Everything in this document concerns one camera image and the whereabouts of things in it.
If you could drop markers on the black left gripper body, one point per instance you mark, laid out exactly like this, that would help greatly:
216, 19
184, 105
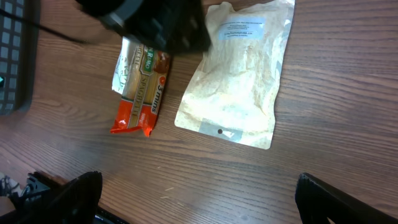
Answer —
172, 26

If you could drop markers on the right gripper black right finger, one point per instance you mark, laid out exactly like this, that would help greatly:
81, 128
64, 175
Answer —
320, 202

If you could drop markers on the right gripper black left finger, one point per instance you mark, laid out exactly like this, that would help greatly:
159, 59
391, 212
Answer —
71, 202

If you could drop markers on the orange spaghetti packet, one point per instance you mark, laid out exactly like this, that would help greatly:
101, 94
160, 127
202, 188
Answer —
139, 77

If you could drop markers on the beige pouch bag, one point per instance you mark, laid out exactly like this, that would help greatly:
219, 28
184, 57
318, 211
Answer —
232, 93

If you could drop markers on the dark grey plastic basket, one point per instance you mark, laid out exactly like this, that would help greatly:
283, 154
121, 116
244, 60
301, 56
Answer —
18, 55

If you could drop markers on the black mounting rail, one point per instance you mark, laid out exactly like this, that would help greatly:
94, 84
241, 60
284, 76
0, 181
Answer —
40, 189

